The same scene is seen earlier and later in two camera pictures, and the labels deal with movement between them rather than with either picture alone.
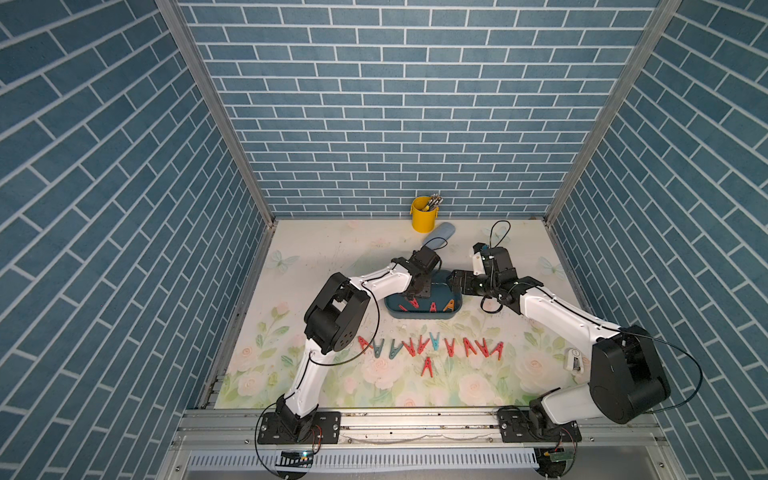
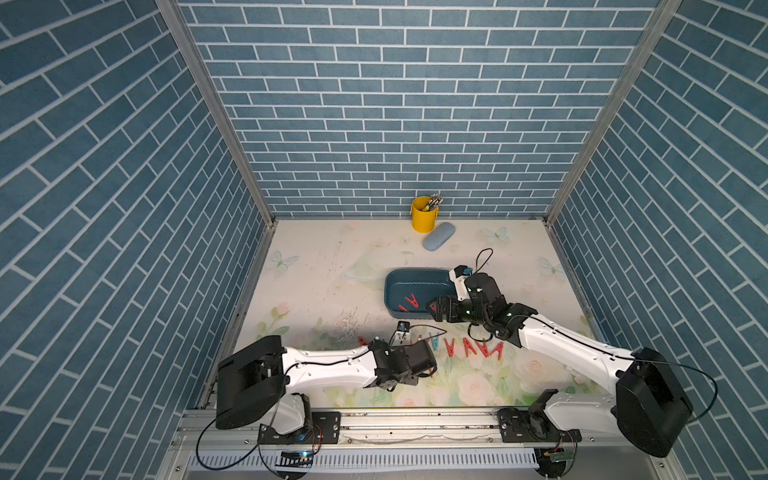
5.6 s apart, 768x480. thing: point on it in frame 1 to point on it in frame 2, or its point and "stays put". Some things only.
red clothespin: x=499 y=349 stays put
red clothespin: x=468 y=345 stays put
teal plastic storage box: x=444 y=301 stays put
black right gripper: x=467 y=276 to x=451 y=302
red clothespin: x=483 y=347 stays put
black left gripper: x=426 y=292 to x=413 y=380
